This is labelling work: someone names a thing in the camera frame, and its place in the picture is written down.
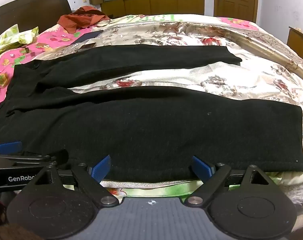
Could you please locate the wooden side cabinet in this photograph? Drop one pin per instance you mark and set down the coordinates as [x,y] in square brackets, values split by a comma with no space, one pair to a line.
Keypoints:
[297,45]

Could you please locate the rust red garment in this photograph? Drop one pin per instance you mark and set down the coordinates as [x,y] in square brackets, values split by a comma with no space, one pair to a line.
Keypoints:
[79,18]

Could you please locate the black pants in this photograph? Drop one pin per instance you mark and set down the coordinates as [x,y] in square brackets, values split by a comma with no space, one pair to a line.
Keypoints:
[141,130]

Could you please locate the dark wooden headboard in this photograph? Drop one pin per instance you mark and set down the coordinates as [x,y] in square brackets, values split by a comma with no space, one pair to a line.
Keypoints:
[34,10]

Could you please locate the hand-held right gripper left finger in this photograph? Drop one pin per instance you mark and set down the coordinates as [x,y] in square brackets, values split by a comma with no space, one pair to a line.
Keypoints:
[101,168]

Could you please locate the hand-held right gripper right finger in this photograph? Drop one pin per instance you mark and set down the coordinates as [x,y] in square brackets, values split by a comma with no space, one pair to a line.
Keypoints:
[201,166]

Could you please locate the pink floral bedsheet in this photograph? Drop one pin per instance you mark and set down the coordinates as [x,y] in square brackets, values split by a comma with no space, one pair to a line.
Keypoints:
[54,37]

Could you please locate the shiny floral quilt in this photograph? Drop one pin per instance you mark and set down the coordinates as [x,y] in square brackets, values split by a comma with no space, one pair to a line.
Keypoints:
[191,35]

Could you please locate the black phone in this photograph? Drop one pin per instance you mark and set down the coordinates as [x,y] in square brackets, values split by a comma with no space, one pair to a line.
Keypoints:
[87,47]

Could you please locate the brown fuzzy cloth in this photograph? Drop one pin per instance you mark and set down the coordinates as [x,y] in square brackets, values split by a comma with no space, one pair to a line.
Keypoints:
[9,232]

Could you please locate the wooden door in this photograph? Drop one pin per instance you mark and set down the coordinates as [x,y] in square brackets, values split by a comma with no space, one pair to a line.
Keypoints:
[236,2]

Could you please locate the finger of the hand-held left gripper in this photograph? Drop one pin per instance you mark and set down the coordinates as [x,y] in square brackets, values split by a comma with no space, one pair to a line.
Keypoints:
[10,147]
[29,158]

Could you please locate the green floral pillow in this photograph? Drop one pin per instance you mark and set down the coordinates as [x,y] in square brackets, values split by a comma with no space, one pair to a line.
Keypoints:
[14,38]

